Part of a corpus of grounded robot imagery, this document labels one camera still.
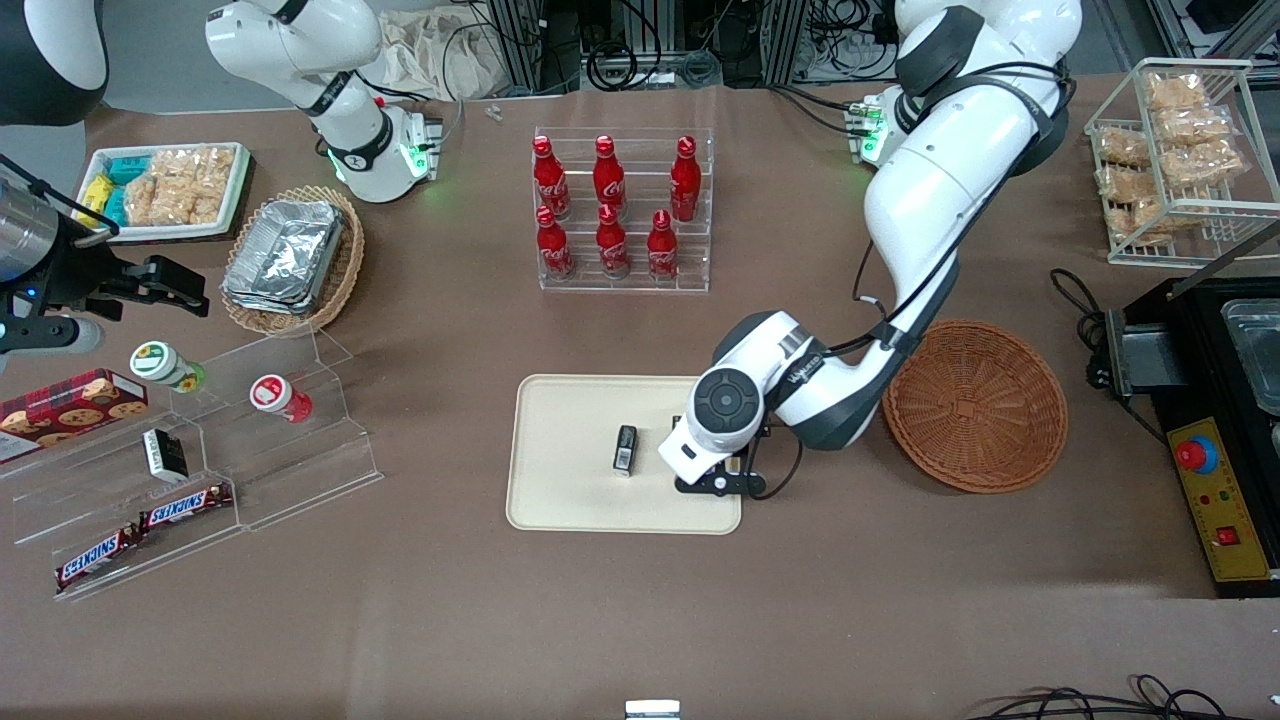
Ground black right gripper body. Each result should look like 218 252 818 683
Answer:
35 215 129 321

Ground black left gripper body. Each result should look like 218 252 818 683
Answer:
674 420 771 500

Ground white rectangular snack tray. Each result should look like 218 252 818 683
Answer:
77 142 253 245

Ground silver foil tray stack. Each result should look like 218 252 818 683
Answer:
221 198 347 317

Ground cream rectangular tray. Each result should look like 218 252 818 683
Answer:
505 374 743 536

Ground tan oval wicker basket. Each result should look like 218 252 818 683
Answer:
219 184 366 338

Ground brown round wicker basket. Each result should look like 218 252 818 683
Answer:
881 319 1069 495

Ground green lidded yogurt cup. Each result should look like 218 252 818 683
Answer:
129 340 209 395

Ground rice cracker bag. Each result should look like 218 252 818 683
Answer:
122 172 191 228
150 146 237 226

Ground red cookie box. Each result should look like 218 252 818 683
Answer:
0 367 150 464

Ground red lidded yogurt cup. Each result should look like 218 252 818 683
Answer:
248 373 315 425

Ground small black white box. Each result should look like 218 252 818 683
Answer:
141 427 190 484

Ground Snickers chocolate bar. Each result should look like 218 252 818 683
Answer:
137 482 235 532
54 526 142 592

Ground clear acrylic bottle rack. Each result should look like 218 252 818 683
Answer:
533 126 715 294

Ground clear acrylic stepped stand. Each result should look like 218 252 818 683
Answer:
0 325 385 603

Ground red cola bottle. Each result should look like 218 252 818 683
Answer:
535 206 577 281
595 203 632 279
646 209 682 282
531 135 572 222
592 134 628 220
669 135 703 223

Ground beige crumpled cloth bag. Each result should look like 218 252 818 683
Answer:
378 8 513 101

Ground black grey box device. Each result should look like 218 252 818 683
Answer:
1104 305 1193 403

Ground clear fried snack bag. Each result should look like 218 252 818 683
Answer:
1097 165 1159 204
1096 130 1151 169
1158 106 1235 147
1108 198 1201 249
1160 140 1247 191
1146 74 1209 113

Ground black countertop appliance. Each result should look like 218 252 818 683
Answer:
1125 220 1280 601

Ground yellow emergency stop control box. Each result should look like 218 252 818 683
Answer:
1167 419 1280 584

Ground steel pan insert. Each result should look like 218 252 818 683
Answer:
1221 297 1280 417

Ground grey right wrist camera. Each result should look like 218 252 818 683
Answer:
0 315 105 354

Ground black base cables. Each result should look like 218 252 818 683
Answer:
768 84 873 137

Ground black looped table cable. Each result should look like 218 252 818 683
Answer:
1048 267 1109 346

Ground black cable bundle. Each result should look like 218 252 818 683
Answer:
964 674 1280 720

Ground white wire shelf rack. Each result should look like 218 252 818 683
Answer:
1084 57 1280 268

